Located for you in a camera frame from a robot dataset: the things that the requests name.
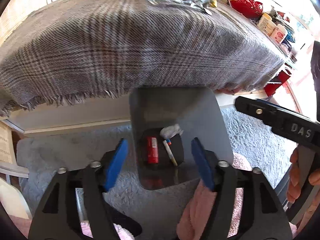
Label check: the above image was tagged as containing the white stick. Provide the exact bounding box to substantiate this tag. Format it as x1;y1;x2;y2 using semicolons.
162;138;178;167

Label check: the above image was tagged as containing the grey trash bin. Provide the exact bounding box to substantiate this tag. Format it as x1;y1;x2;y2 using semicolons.
129;86;234;190

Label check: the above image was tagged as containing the red basket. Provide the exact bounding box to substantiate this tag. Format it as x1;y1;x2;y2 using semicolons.
229;0;264;18

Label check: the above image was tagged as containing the fluffy pale blue rug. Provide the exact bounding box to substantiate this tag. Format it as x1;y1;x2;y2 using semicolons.
16;106;298;240

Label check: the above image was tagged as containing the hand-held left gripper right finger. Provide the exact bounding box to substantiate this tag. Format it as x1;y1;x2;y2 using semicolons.
191;137;293;240

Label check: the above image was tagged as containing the silver foil wrapper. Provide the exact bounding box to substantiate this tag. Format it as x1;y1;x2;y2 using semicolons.
190;2;213;14

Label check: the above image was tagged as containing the person's right hand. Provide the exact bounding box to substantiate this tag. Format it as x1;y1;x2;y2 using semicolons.
286;147;320;204

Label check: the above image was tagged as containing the cream woven blind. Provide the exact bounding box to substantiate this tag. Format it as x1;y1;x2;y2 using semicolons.
0;0;54;53

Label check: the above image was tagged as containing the dark cloth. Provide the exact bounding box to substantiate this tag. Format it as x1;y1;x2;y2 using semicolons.
310;40;320;122

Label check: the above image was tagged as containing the white crumpled tissue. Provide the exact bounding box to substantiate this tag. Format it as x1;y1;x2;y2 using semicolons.
160;124;184;139

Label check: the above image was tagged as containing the white jar red label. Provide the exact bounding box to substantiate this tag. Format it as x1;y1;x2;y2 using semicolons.
271;25;288;44

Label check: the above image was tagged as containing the grey plaid cloth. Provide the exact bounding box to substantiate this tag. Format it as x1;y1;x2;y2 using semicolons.
0;0;287;118

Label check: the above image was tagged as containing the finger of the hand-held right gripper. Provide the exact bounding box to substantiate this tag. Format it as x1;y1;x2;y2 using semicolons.
235;96;288;130

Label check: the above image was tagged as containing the cream bottle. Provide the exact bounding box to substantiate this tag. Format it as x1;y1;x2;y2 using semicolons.
257;14;275;35

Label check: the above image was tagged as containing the red box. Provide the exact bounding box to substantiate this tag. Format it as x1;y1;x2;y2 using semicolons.
264;71;292;97

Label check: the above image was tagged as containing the red tube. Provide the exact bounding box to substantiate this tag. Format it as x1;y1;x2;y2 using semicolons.
146;136;160;165

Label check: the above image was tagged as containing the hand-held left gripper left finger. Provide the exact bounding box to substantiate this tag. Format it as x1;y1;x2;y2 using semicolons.
28;138;129;240

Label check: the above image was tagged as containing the white furniture piece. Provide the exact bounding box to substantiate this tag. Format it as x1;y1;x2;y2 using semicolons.
0;162;33;220

